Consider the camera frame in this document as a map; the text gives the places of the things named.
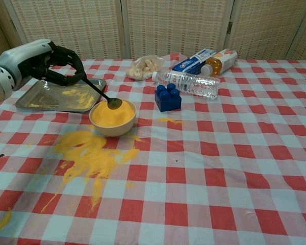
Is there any large spilled yellow powder pile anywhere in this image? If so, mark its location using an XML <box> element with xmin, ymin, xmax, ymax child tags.
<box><xmin>42</xmin><ymin>129</ymin><xmax>141</xmax><ymax>213</ymax></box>

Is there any woven folding screen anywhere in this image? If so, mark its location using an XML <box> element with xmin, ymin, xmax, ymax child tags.
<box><xmin>0</xmin><ymin>0</ymin><xmax>306</xmax><ymax>61</ymax></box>

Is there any orange drink bottle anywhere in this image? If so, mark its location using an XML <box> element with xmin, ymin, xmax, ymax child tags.
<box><xmin>200</xmin><ymin>48</ymin><xmax>239</xmax><ymax>77</ymax></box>

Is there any blue white toothpaste box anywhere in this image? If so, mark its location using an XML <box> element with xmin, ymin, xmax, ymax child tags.
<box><xmin>172</xmin><ymin>48</ymin><xmax>217</xmax><ymax>75</ymax></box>

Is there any clear plastic water bottle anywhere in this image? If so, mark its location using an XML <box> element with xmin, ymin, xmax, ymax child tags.
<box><xmin>152</xmin><ymin>69</ymin><xmax>221</xmax><ymax>100</ymax></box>

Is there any yellow bowl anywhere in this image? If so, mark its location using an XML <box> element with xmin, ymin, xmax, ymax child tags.
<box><xmin>89</xmin><ymin>99</ymin><xmax>137</xmax><ymax>137</ymax></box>

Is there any metal tray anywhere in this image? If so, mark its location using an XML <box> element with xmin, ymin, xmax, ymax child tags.
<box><xmin>15</xmin><ymin>78</ymin><xmax>107</xmax><ymax>114</ymax></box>

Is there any red white checkered tablecloth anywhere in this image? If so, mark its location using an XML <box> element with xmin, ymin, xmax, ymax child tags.
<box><xmin>0</xmin><ymin>52</ymin><xmax>306</xmax><ymax>245</ymax></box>

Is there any black spoon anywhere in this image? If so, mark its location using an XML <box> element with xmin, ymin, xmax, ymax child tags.
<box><xmin>83</xmin><ymin>76</ymin><xmax>123</xmax><ymax>110</ymax></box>

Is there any blue building block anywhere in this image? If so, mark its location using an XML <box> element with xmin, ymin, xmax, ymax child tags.
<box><xmin>154</xmin><ymin>83</ymin><xmax>182</xmax><ymax>112</ymax></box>

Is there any clear bag of snacks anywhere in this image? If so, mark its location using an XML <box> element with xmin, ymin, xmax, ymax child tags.
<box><xmin>124</xmin><ymin>55</ymin><xmax>165</xmax><ymax>81</ymax></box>

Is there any small yellow powder patch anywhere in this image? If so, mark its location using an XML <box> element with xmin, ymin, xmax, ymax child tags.
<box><xmin>157</xmin><ymin>117</ymin><xmax>186</xmax><ymax>126</ymax></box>

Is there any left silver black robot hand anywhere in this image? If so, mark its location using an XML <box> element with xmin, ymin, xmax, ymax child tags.
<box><xmin>0</xmin><ymin>38</ymin><xmax>87</xmax><ymax>91</ymax></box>

